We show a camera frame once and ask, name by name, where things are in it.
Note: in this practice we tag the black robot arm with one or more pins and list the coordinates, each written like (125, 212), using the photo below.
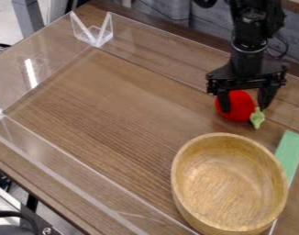
(256, 21)

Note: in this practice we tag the black metal bracket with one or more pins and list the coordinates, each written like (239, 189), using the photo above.
(44, 226)

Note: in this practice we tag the red plush fruit green stem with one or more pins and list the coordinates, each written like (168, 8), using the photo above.
(243, 109)

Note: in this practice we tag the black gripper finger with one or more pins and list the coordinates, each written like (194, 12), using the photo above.
(223, 100)
(266, 95)

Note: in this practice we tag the wooden bowl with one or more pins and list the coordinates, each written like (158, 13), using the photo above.
(230, 187)

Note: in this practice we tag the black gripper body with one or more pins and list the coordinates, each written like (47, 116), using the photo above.
(223, 79)

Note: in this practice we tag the clear acrylic enclosure wall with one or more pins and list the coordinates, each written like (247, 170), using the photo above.
(101, 98)

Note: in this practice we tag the green tape strip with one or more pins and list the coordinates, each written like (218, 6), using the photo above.
(287, 153)

